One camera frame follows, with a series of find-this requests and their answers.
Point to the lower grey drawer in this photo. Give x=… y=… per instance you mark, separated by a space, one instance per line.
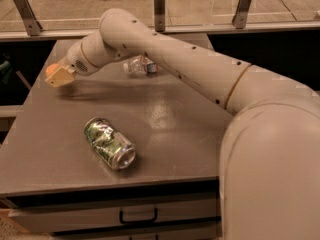
x=185 y=231

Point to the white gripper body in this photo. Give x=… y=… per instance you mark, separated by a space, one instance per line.
x=76 y=60

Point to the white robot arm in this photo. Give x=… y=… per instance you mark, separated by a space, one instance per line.
x=269 y=171

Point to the middle metal railing bracket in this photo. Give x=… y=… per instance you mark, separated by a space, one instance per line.
x=159 y=15

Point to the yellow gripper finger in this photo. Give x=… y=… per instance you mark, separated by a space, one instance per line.
x=61 y=76

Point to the crushed green aluminium can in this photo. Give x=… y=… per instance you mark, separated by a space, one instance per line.
x=110 y=144

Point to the right metal railing bracket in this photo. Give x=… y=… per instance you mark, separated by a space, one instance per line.
x=240 y=18

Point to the upper grey drawer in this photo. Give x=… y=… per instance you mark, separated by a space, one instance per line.
x=52 y=220

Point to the orange fruit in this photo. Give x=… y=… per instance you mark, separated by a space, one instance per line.
x=50 y=69

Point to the metal railing base rail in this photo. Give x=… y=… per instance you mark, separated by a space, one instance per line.
x=22 y=36

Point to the clear plastic water bottle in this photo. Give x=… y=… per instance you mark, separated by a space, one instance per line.
x=140 y=65

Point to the metal railing bracket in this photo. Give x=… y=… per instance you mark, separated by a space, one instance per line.
x=31 y=24
x=159 y=15
x=240 y=18

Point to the black upper drawer handle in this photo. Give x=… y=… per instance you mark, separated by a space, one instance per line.
x=138 y=216

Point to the left metal railing bracket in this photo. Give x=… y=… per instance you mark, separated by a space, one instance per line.
x=31 y=24

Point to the grey drawer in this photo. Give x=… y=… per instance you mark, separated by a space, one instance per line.
x=185 y=231
x=52 y=220

